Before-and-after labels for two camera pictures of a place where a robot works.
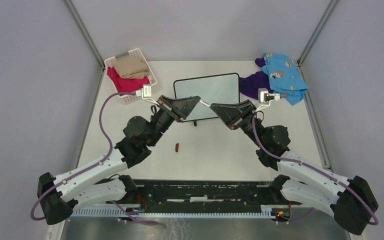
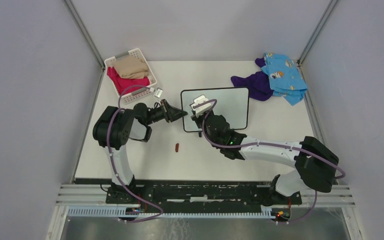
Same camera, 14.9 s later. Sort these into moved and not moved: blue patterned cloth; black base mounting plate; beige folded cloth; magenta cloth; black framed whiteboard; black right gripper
Moved: black right gripper; black framed whiteboard
Not moved: beige folded cloth; black base mounting plate; magenta cloth; blue patterned cloth
